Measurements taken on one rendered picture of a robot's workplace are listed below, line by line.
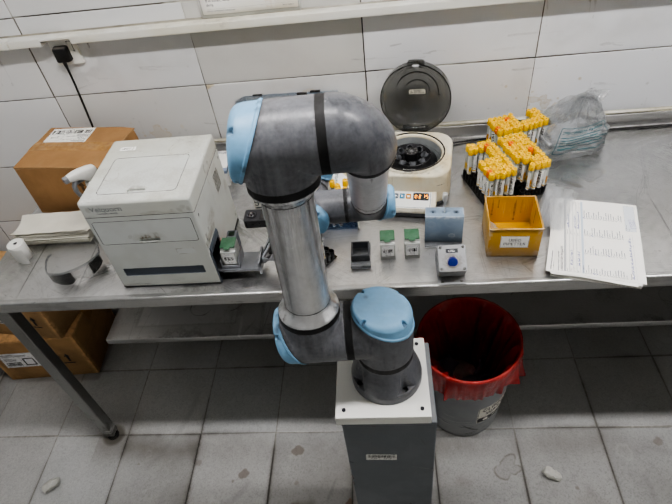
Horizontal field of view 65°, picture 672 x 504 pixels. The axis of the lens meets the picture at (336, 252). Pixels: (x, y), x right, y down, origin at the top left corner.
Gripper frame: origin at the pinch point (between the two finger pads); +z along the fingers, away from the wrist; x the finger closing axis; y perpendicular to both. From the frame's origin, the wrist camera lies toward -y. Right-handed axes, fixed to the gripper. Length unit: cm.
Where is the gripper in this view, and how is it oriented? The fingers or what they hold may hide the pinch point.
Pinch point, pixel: (262, 257)
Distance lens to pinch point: 141.8
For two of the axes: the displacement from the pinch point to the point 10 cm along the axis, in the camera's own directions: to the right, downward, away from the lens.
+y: 9.1, 3.1, 2.7
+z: -4.1, 6.4, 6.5
